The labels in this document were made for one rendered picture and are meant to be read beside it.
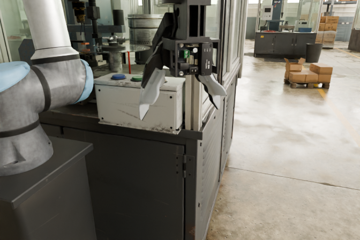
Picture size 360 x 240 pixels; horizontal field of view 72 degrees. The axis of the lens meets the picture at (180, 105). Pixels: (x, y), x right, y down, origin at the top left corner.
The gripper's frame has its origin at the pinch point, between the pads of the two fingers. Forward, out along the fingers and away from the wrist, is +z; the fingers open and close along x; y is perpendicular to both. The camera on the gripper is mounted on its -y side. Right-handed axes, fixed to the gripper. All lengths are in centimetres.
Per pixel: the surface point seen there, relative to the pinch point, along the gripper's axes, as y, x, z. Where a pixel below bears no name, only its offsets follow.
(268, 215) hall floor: -49, 74, 91
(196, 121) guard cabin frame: -23.7, 14.7, 13.0
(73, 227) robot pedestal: -19.6, -23.5, 36.8
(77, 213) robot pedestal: -21.4, -22.1, 34.0
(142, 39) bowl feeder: -138, 25, -3
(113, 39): -78, -2, -8
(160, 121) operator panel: -26.7, 4.0, 12.8
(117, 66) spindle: -76, -1, 4
